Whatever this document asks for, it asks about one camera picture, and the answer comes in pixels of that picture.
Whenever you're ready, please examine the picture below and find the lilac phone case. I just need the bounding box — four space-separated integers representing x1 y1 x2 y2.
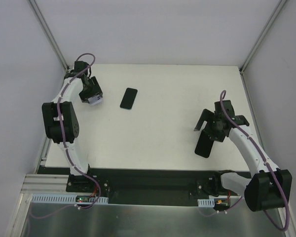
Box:
88 95 103 106

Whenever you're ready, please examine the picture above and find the black phone case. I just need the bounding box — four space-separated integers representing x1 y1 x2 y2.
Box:
194 131 214 158

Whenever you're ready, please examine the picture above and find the black smartphone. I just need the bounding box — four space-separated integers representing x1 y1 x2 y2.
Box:
120 88 138 110

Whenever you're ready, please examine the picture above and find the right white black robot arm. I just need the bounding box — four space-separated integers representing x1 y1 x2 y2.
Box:
194 100 292 212

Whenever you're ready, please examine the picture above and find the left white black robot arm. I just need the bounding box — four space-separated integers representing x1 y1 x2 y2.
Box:
41 60 103 192

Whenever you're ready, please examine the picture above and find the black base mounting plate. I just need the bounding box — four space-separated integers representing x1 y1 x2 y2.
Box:
37 166 250 205

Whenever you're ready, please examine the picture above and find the right white cable duct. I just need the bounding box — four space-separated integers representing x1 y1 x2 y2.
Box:
197 198 215 208

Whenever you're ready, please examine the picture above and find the white cable duct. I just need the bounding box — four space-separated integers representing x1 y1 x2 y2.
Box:
197 198 215 208
32 194 109 205

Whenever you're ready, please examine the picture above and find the left aluminium frame post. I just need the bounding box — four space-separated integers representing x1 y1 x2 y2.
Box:
27 0 69 71

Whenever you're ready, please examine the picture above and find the aluminium frame post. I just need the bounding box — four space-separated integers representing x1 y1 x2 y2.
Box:
27 0 69 71
239 0 289 75

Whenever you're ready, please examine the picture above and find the front aluminium rail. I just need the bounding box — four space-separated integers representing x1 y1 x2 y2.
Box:
21 173 70 193

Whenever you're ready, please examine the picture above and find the left white cable duct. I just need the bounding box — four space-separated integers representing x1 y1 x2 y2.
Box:
32 194 109 205

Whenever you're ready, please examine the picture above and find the right aluminium frame post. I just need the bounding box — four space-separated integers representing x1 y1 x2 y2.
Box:
239 0 289 75

